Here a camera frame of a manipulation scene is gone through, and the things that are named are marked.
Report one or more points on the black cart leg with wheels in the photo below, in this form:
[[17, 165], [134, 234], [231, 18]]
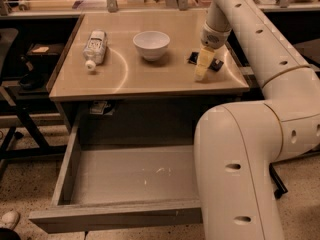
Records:
[[280, 186]]

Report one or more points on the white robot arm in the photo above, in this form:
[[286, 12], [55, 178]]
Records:
[[236, 142]]

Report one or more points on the white label under table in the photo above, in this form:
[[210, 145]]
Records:
[[98, 107]]

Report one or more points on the blue rxbar blueberry wrapper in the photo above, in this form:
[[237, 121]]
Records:
[[215, 65]]

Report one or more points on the clear plastic water bottle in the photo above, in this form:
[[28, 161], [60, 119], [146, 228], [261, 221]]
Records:
[[95, 49]]

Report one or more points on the open grey top drawer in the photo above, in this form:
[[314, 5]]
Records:
[[132, 168]]

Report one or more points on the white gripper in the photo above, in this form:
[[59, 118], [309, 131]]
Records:
[[213, 37]]

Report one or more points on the white shoe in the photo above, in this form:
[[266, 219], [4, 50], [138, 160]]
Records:
[[9, 220]]

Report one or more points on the white ceramic bowl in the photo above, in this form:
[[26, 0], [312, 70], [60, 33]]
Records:
[[151, 45]]

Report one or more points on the dark box with tan note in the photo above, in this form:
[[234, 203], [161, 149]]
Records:
[[46, 49]]

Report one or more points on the black chair frame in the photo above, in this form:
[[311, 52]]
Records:
[[7, 38]]

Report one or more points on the wooden cabinet table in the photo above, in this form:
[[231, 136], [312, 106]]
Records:
[[124, 74]]

